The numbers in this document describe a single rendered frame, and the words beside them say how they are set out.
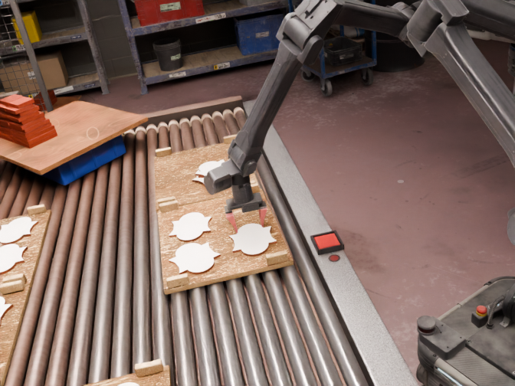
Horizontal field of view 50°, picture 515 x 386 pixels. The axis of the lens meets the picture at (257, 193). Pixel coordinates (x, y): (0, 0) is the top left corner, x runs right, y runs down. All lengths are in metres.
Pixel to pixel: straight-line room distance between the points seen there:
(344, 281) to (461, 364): 0.84
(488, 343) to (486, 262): 0.85
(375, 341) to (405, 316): 1.39
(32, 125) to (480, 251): 2.22
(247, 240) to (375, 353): 0.51
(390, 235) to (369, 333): 1.89
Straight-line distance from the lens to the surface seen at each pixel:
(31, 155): 2.22
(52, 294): 1.64
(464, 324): 2.32
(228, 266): 1.50
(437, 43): 1.07
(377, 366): 1.24
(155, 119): 2.55
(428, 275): 2.90
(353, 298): 1.39
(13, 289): 1.67
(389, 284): 2.83
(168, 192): 1.91
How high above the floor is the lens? 1.85
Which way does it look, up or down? 30 degrees down
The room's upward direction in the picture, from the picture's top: 9 degrees counter-clockwise
